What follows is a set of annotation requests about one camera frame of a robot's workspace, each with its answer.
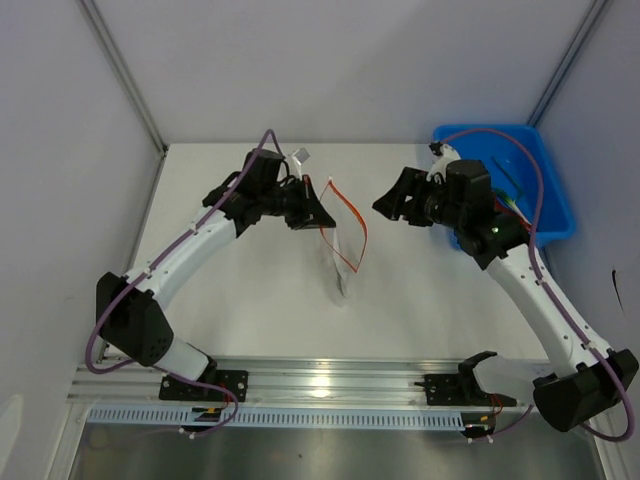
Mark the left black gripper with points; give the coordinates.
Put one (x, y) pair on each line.
(310, 213)

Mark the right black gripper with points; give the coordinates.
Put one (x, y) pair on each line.
(411, 183)

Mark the clear zip top bag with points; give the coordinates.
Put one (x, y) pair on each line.
(349, 238)

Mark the toy fish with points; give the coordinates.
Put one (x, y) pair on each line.
(341, 279)

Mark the toy green onion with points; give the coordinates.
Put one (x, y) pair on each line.
(510, 202)

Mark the toy meat slice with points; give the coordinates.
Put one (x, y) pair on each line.
(500, 207)

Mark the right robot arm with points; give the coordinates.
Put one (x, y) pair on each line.
(588, 376)

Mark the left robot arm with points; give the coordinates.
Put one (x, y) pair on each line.
(130, 308)

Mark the blue plastic bin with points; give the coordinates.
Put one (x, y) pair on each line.
(522, 151)

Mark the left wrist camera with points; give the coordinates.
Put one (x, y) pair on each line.
(298, 158)

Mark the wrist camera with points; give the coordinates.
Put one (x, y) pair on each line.
(298, 158)
(444, 154)

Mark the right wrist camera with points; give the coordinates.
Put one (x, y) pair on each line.
(444, 154)

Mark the aluminium rail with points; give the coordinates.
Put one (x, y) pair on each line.
(289, 383)

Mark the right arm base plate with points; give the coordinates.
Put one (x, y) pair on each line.
(459, 390)

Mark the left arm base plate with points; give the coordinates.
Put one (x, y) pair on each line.
(218, 385)

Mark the slotted cable duct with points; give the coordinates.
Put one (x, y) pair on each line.
(413, 420)

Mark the right frame post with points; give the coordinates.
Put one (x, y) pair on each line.
(587, 27)

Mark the frame post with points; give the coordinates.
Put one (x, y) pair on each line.
(587, 27)
(121, 71)

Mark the left frame post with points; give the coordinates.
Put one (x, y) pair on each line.
(121, 71)

